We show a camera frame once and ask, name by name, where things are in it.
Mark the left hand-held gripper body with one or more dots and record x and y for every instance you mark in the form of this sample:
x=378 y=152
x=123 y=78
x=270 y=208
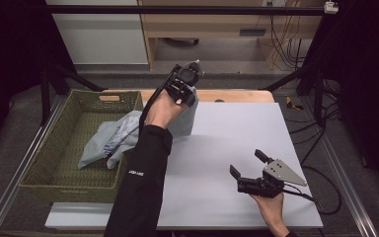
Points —
x=185 y=82

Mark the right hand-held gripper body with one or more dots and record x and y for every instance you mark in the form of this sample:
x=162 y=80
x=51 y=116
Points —
x=269 y=182

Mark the light blue garment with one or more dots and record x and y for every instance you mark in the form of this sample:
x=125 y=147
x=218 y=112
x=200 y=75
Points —
x=118 y=138

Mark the green woven basket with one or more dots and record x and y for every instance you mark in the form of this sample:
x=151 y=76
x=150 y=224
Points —
x=69 y=154

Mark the person's right hand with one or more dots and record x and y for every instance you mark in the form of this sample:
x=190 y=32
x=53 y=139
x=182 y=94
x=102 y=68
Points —
x=271 y=207

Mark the person's left hand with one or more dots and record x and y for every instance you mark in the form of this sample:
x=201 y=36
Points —
x=163 y=110

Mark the grey table mat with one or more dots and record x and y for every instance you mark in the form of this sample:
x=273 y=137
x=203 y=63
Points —
x=230 y=141

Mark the wooden table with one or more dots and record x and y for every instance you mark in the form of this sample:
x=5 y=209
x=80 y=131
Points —
x=240 y=95

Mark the yellow and black tool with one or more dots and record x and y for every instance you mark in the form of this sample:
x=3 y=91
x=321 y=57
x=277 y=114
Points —
x=292 y=104

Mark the wooden desk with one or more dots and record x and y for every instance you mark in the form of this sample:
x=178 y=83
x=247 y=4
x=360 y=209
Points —
x=210 y=28

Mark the black metal crossbar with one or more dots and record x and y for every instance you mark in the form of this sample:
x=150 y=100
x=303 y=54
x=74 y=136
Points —
x=177 y=10

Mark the black stand legs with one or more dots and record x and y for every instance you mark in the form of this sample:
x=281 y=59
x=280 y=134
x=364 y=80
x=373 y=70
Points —
x=309 y=79
x=54 y=84

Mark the white cabinet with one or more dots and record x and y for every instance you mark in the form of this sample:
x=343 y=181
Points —
x=102 y=39

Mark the white clamp device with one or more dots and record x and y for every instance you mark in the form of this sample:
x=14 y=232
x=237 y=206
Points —
x=331 y=7

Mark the aluminium rail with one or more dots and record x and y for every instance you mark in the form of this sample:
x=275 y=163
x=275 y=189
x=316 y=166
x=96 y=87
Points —
x=16 y=171
x=342 y=171

